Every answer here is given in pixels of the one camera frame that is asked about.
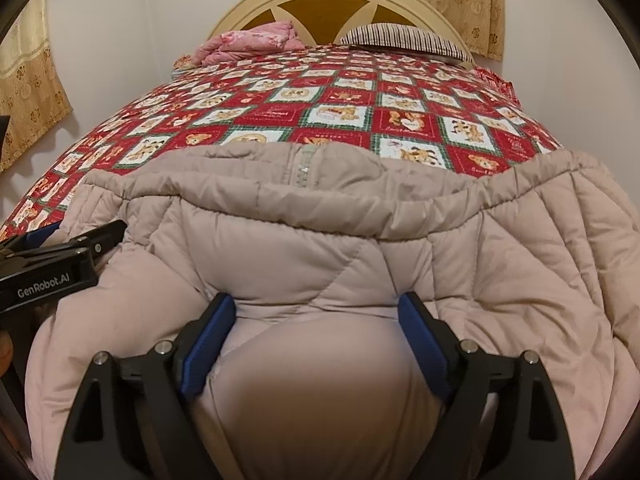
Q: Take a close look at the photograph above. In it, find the pink folded blanket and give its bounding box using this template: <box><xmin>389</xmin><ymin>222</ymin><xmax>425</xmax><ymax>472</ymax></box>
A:
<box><xmin>174</xmin><ymin>21</ymin><xmax>306</xmax><ymax>70</ymax></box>

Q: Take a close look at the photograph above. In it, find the yellow curtain on left wall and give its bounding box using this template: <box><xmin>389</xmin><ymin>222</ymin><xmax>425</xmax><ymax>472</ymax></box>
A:
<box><xmin>1</xmin><ymin>0</ymin><xmax>72</xmax><ymax>171</ymax></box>

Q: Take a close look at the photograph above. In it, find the beige puffer down jacket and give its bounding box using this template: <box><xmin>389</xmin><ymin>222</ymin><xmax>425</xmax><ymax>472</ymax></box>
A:
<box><xmin>25</xmin><ymin>142</ymin><xmax>639</xmax><ymax>479</ymax></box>

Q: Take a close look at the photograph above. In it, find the striped pillow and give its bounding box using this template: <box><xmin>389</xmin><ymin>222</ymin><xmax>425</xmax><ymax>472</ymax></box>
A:
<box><xmin>340</xmin><ymin>23</ymin><xmax>474</xmax><ymax>63</ymax></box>

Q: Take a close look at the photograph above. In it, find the cream wooden headboard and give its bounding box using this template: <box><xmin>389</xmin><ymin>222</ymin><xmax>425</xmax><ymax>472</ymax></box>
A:
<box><xmin>210</xmin><ymin>0</ymin><xmax>472</xmax><ymax>56</ymax></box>

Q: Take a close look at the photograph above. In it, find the red teddy bear quilt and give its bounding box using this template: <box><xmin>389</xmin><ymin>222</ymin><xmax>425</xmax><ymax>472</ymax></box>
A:
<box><xmin>1</xmin><ymin>46</ymin><xmax>559</xmax><ymax>238</ymax></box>

